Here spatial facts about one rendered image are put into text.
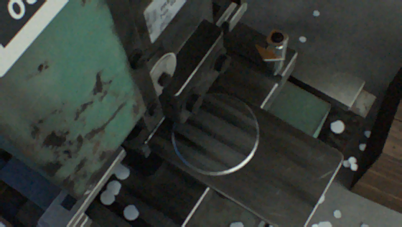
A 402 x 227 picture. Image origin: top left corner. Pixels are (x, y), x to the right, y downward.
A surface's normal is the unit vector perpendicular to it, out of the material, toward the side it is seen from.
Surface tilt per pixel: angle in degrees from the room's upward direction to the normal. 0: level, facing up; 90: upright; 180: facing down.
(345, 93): 0
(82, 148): 90
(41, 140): 90
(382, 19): 0
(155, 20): 90
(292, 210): 0
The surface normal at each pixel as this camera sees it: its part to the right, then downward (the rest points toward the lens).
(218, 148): -0.06, -0.39
